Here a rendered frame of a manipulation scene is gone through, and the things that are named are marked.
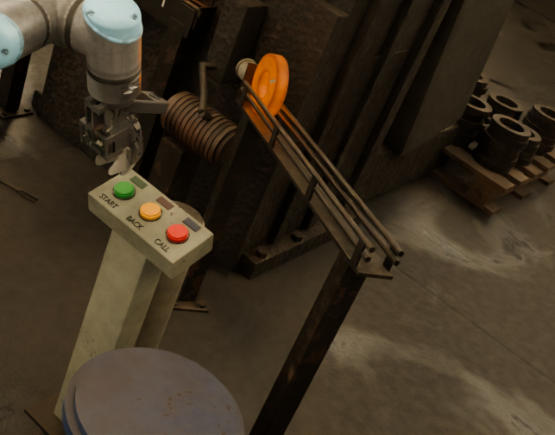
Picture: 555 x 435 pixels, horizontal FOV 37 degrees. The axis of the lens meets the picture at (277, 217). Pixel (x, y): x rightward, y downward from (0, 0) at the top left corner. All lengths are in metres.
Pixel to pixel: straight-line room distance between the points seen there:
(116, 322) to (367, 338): 1.09
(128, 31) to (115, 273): 0.54
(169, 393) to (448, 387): 1.28
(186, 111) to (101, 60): 0.90
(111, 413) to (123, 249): 0.36
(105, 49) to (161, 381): 0.59
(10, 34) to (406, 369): 1.69
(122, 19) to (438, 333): 1.78
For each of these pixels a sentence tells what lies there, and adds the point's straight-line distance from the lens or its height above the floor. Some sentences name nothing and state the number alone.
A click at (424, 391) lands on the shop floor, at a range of 2.56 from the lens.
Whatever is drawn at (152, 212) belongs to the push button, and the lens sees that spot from 1.62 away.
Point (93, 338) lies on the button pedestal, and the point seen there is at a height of 0.28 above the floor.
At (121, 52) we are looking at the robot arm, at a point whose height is 0.94.
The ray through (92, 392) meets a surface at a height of 0.43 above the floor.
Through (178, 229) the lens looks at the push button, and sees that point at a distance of 1.60.
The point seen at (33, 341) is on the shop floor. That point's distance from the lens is 2.18.
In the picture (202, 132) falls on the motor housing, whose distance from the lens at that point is 2.23.
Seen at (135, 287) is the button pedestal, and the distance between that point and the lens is 1.67.
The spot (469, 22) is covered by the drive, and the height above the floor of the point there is 0.81.
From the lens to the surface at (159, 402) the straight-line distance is 1.51.
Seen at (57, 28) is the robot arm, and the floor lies 0.94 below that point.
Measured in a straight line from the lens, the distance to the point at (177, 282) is 1.86.
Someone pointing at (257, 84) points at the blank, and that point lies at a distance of 2.13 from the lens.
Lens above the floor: 1.48
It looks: 30 degrees down
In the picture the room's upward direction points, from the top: 24 degrees clockwise
